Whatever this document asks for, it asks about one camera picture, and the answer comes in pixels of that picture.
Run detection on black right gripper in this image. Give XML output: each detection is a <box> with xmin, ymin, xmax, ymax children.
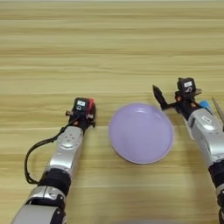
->
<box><xmin>151</xmin><ymin>84</ymin><xmax>203</xmax><ymax>121</ymax></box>

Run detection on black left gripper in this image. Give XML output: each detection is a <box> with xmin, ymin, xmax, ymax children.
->
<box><xmin>65</xmin><ymin>104</ymin><xmax>97</xmax><ymax>133</ymax></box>

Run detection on small red object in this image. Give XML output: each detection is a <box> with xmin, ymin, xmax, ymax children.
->
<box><xmin>87</xmin><ymin>98</ymin><xmax>95</xmax><ymax>111</ymax></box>

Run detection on blue glue stick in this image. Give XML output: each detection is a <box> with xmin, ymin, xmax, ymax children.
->
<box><xmin>199</xmin><ymin>100</ymin><xmax>214</xmax><ymax>115</ymax></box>

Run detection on scissors with maroon handles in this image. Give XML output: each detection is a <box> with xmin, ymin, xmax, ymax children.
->
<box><xmin>211</xmin><ymin>96</ymin><xmax>224</xmax><ymax>125</ymax></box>

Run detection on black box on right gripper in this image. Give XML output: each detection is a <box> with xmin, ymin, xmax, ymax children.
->
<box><xmin>177</xmin><ymin>77</ymin><xmax>197</xmax><ymax>97</ymax></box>

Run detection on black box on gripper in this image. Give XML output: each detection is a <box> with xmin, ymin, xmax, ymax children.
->
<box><xmin>177</xmin><ymin>77</ymin><xmax>197</xmax><ymax>97</ymax></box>
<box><xmin>73</xmin><ymin>97</ymin><xmax>90</xmax><ymax>114</ymax></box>

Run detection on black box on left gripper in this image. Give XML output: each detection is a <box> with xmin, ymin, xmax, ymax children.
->
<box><xmin>73</xmin><ymin>97</ymin><xmax>90</xmax><ymax>114</ymax></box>

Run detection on purple round plate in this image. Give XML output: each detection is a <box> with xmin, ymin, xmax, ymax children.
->
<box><xmin>108</xmin><ymin>102</ymin><xmax>175</xmax><ymax>165</ymax></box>

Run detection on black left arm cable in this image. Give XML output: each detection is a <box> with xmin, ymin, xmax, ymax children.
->
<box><xmin>24</xmin><ymin>117</ymin><xmax>77</xmax><ymax>186</ymax></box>

